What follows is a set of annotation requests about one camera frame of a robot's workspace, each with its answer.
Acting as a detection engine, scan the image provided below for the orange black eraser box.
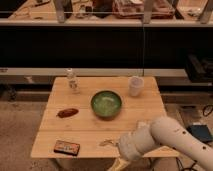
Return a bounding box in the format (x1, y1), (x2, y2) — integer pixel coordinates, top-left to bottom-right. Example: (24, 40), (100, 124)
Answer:
(54, 140), (80, 156)

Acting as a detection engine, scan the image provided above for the white ceramic cup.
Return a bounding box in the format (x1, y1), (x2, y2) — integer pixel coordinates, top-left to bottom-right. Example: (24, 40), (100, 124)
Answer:
(128, 76), (144, 97)

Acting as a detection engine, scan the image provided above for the small clear plastic bottle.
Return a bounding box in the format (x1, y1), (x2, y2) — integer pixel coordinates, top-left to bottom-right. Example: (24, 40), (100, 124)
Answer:
(67, 68), (80, 94)

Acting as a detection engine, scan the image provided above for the green ceramic bowl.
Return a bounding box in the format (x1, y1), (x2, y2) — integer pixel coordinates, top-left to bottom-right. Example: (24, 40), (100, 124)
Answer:
(90, 90), (122, 118)

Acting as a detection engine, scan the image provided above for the white wrapped packet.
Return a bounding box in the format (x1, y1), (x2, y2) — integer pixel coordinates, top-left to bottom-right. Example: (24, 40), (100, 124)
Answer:
(137, 121), (149, 128)

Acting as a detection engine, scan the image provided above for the brown red sausage toy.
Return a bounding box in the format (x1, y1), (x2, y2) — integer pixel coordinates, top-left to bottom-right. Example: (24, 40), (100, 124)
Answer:
(57, 108), (78, 118)

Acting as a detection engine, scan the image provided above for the long shelf bench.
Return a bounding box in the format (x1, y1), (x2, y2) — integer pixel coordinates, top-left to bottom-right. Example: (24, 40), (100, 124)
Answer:
(0, 0), (213, 75)

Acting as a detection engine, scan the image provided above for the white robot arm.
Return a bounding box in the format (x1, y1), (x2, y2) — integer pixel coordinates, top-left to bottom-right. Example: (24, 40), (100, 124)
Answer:
(107, 116), (213, 171)

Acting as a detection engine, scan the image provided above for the dark blue box on floor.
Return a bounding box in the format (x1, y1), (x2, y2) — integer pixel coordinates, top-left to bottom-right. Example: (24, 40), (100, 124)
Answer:
(187, 125), (213, 143)

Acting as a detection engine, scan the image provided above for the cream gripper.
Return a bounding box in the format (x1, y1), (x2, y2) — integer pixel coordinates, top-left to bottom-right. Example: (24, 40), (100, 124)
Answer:
(99, 139), (130, 171)

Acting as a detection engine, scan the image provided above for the cluttered tray on shelf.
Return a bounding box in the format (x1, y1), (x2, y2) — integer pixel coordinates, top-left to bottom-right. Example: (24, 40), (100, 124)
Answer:
(112, 0), (175, 19)

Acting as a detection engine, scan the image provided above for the black floor cable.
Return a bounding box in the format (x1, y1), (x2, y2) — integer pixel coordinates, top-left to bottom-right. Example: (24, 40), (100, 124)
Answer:
(175, 156), (201, 171)

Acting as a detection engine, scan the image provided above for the wooden folding table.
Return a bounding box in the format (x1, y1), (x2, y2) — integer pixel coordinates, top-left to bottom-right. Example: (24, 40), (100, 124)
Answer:
(30, 76), (180, 171)

